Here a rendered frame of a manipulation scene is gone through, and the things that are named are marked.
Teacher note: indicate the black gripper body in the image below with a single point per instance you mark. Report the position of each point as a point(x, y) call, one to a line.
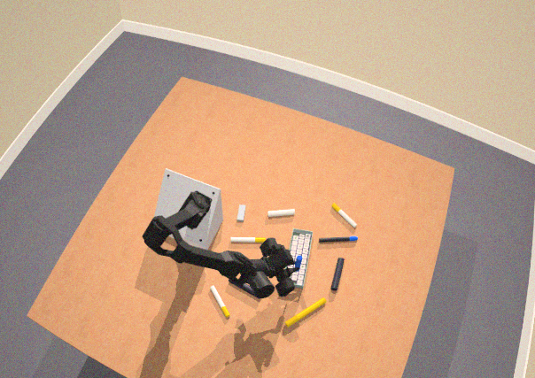
point(285, 284)

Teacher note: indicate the dark grey cylinder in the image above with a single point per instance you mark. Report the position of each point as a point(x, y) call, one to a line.
point(245, 287)
point(337, 274)

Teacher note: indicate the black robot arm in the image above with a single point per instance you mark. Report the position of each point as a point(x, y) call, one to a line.
point(228, 263)

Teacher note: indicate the black marker with blue cap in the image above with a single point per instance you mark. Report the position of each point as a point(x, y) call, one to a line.
point(337, 239)

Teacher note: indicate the white keyboard with letter keys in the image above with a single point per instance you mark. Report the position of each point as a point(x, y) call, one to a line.
point(300, 245)

